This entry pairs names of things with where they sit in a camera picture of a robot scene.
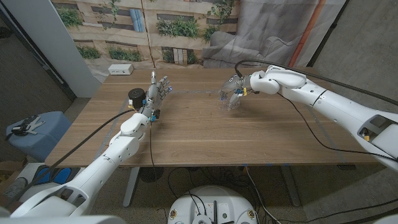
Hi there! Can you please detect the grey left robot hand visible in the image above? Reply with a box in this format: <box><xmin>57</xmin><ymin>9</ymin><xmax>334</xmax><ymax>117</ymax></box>
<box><xmin>140</xmin><ymin>70</ymin><xmax>174</xmax><ymax>118</ymax></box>

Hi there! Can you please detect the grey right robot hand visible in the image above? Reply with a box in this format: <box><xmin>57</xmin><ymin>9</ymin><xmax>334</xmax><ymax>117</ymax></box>
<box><xmin>218</xmin><ymin>75</ymin><xmax>252</xmax><ymax>110</ymax></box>

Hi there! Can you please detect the clear glass beaker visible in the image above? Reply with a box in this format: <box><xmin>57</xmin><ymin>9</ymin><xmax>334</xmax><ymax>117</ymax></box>
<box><xmin>216</xmin><ymin>90</ymin><xmax>241</xmax><ymax>112</ymax></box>

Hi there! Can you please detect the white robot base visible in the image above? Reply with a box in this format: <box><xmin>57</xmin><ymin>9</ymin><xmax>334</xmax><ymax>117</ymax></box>
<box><xmin>167</xmin><ymin>185</ymin><xmax>258</xmax><ymax>224</ymax></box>

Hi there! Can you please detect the grey and black hand tool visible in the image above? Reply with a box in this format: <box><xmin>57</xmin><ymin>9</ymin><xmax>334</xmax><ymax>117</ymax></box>
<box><xmin>11</xmin><ymin>114</ymin><xmax>46</xmax><ymax>137</ymax></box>

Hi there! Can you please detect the black cylinder wrist module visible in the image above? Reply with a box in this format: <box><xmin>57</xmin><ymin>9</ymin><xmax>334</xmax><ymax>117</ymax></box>
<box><xmin>128</xmin><ymin>88</ymin><xmax>147</xmax><ymax>110</ymax></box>

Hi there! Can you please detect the white power strip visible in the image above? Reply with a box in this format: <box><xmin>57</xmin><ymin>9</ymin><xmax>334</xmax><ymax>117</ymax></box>
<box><xmin>108</xmin><ymin>63</ymin><xmax>134</xmax><ymax>76</ymax></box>

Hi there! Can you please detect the printed fabric backdrop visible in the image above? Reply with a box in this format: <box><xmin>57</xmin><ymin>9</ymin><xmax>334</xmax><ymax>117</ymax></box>
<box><xmin>51</xmin><ymin>0</ymin><xmax>348</xmax><ymax>83</ymax></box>

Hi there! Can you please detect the black round floor disc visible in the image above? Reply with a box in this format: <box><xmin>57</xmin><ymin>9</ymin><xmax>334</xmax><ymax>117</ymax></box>
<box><xmin>139</xmin><ymin>167</ymin><xmax>165</xmax><ymax>183</ymax></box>

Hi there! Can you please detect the white table leg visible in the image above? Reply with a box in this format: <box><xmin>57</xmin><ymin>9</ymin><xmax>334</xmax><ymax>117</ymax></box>
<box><xmin>123</xmin><ymin>167</ymin><xmax>141</xmax><ymax>208</ymax></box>
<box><xmin>279</xmin><ymin>165</ymin><xmax>302</xmax><ymax>208</ymax></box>

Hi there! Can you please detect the black backdrop stand pole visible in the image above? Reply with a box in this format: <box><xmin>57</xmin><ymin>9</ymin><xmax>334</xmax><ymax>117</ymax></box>
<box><xmin>307</xmin><ymin>0</ymin><xmax>351</xmax><ymax>68</ymax></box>

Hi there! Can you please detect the white pillar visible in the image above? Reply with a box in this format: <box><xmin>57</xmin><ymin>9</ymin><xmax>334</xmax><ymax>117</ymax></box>
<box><xmin>1</xmin><ymin>0</ymin><xmax>102</xmax><ymax>98</ymax></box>

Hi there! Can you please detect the white tray with blue pads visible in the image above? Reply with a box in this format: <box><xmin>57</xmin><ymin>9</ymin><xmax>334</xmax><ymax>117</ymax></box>
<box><xmin>18</xmin><ymin>163</ymin><xmax>85</xmax><ymax>203</ymax></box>

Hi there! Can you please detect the blue padded stool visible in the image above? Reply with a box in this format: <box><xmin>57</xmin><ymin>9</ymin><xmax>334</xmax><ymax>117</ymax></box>
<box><xmin>6</xmin><ymin>111</ymin><xmax>73</xmax><ymax>162</ymax></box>

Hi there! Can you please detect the brown cardboard box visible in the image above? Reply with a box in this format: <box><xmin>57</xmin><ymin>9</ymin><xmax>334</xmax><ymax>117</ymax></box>
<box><xmin>0</xmin><ymin>157</ymin><xmax>29</xmax><ymax>184</ymax></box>

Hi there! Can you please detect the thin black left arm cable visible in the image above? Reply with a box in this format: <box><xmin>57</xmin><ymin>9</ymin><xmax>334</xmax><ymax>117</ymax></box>
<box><xmin>149</xmin><ymin>120</ymin><xmax>156</xmax><ymax>170</ymax></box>

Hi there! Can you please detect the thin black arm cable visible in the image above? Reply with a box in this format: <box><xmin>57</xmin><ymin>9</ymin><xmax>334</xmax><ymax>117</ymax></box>
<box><xmin>276</xmin><ymin>92</ymin><xmax>398</xmax><ymax>163</ymax></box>
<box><xmin>149</xmin><ymin>120</ymin><xmax>156</xmax><ymax>170</ymax></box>

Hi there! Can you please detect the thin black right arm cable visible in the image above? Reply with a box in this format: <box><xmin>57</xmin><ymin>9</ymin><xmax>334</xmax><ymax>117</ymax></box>
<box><xmin>276</xmin><ymin>92</ymin><xmax>398</xmax><ymax>163</ymax></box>

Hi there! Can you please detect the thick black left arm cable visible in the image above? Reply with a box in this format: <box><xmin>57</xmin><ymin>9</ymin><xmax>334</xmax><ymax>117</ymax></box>
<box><xmin>4</xmin><ymin>108</ymin><xmax>135</xmax><ymax>208</ymax></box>

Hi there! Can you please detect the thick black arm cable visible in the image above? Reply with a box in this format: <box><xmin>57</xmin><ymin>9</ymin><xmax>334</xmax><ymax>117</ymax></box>
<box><xmin>234</xmin><ymin>59</ymin><xmax>398</xmax><ymax>106</ymax></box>
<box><xmin>4</xmin><ymin>108</ymin><xmax>135</xmax><ymax>208</ymax></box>

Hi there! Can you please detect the grey floor cable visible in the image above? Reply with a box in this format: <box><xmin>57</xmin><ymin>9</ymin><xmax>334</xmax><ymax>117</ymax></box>
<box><xmin>244</xmin><ymin>166</ymin><xmax>276</xmax><ymax>224</ymax></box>

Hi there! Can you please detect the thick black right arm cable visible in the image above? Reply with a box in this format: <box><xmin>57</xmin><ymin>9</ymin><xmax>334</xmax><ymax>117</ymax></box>
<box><xmin>234</xmin><ymin>59</ymin><xmax>398</xmax><ymax>106</ymax></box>

